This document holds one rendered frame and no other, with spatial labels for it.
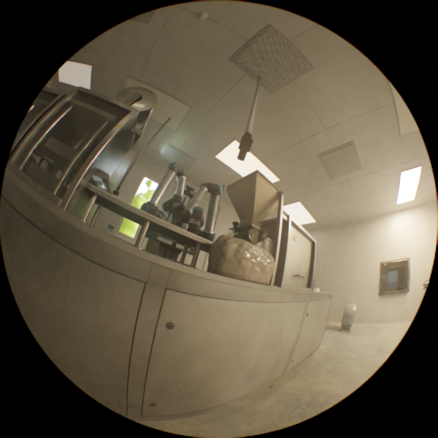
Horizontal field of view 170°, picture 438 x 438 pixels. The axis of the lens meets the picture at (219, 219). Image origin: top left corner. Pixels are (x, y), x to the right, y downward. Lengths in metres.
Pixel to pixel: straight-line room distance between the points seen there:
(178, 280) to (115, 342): 0.24
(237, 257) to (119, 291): 0.44
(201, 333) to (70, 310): 0.35
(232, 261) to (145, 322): 0.39
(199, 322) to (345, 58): 2.33
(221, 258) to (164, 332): 0.34
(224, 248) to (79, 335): 0.56
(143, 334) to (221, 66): 2.14
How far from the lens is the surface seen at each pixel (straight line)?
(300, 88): 2.00
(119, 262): 0.36
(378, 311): 4.29
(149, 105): 1.03
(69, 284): 0.40
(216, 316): 0.47
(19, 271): 0.49
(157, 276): 0.37
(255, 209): 1.03
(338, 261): 4.37
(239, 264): 0.60
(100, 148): 0.64
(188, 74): 2.13
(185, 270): 0.38
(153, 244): 0.94
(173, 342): 0.45
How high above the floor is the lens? 0.79
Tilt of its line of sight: 22 degrees up
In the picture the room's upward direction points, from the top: 15 degrees clockwise
